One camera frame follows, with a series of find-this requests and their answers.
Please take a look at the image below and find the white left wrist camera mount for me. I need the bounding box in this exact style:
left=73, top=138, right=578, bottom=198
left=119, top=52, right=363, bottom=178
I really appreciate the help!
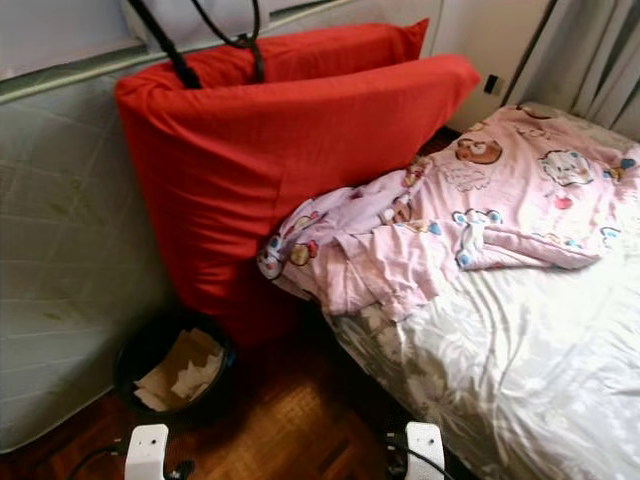
left=125, top=424, right=169, bottom=480

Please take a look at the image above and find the black waste bin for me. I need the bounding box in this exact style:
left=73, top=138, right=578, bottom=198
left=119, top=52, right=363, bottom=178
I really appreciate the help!
left=113, top=310, right=239, bottom=426

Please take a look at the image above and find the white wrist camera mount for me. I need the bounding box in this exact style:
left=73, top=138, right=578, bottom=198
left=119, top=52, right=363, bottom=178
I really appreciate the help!
left=125, top=424, right=169, bottom=480
left=405, top=421, right=446, bottom=480

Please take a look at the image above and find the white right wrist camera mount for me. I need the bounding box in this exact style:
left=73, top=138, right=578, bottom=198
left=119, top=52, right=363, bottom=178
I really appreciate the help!
left=405, top=421, right=446, bottom=480

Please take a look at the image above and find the bed with floral sheet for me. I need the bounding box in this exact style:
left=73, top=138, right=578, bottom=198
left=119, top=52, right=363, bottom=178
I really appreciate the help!
left=322, top=100, right=640, bottom=480

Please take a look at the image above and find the grey curtain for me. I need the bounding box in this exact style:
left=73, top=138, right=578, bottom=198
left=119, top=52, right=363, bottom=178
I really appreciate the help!
left=505, top=0, right=640, bottom=141

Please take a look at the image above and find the large red cushion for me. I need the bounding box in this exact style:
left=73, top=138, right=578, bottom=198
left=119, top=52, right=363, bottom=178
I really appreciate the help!
left=115, top=53, right=481, bottom=346

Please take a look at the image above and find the black pole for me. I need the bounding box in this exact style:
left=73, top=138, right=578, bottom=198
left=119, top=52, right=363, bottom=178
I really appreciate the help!
left=125, top=0, right=203, bottom=89

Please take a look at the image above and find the black looped cable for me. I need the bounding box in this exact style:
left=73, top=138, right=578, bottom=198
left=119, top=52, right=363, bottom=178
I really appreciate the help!
left=190, top=0, right=266, bottom=84

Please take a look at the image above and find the crumpled paper waste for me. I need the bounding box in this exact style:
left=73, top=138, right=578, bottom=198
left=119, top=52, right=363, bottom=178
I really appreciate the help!
left=135, top=328, right=226, bottom=413

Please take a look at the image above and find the pink cartoon print blanket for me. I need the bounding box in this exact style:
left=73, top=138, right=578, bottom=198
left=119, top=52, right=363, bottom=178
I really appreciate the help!
left=257, top=105, right=640, bottom=323

